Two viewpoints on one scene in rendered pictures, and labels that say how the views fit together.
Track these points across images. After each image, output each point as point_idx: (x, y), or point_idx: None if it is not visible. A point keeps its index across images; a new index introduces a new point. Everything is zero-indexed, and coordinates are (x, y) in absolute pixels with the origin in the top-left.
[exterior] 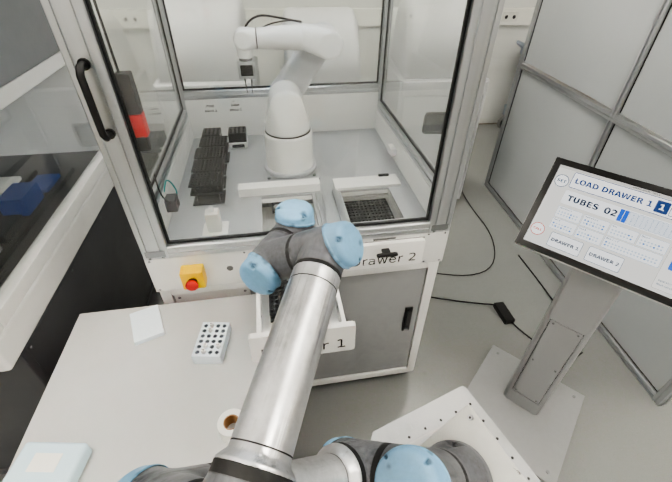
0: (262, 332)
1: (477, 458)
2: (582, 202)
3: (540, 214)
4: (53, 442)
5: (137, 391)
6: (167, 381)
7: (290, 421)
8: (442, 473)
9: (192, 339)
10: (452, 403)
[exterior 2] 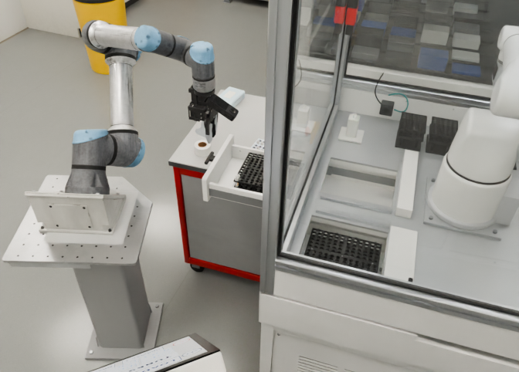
0: (230, 139)
1: (80, 185)
2: (150, 363)
3: (188, 343)
4: (238, 96)
5: (254, 125)
6: (252, 134)
7: (100, 31)
8: (79, 137)
9: None
10: (131, 248)
